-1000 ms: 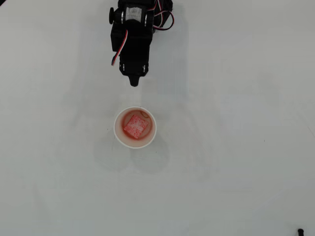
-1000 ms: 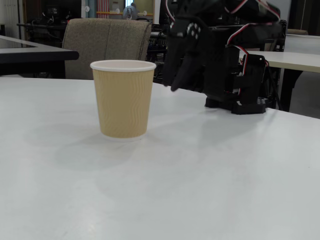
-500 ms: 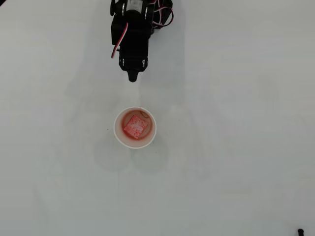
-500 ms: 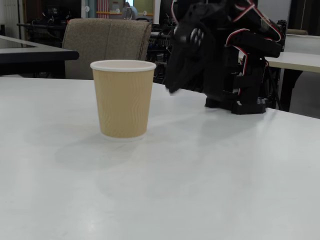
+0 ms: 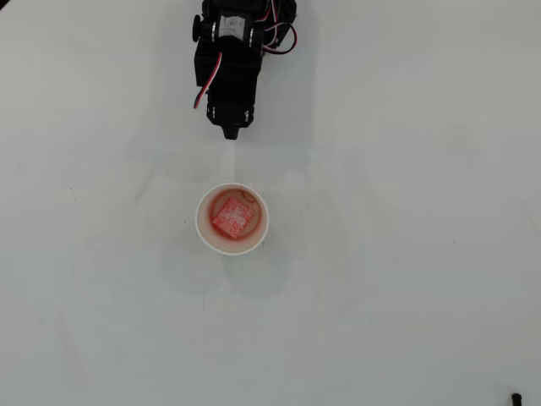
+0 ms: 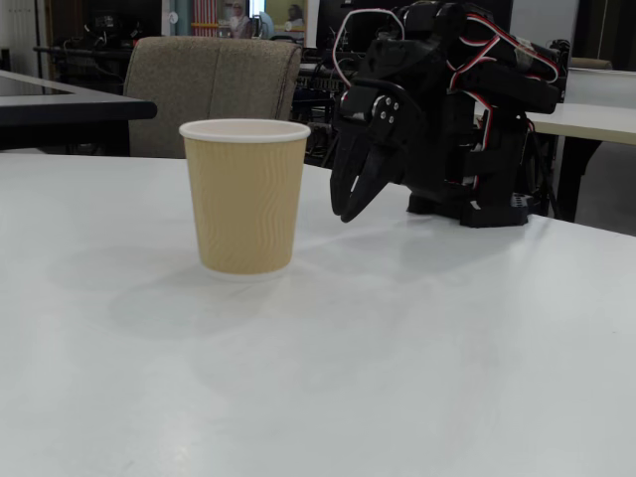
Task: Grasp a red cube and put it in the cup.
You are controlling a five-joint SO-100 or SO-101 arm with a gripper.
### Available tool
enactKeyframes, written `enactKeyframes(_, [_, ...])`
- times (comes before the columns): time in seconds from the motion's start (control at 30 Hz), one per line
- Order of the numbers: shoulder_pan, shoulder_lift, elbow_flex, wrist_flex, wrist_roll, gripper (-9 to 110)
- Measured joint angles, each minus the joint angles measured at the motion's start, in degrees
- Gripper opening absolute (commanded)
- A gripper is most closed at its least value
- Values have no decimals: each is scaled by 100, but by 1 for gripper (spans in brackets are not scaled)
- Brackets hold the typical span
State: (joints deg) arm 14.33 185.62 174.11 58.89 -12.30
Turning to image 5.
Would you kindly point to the small black post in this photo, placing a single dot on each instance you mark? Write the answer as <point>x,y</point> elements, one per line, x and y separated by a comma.
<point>516,399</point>

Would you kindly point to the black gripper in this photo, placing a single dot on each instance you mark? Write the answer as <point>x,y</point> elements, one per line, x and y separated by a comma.
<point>229,115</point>

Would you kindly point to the red speckled foam cube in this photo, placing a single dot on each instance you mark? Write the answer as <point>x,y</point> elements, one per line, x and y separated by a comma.
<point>232,217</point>

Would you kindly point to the tan ribbed paper cup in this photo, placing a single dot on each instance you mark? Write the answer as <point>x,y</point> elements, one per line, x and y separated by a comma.
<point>203,237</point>

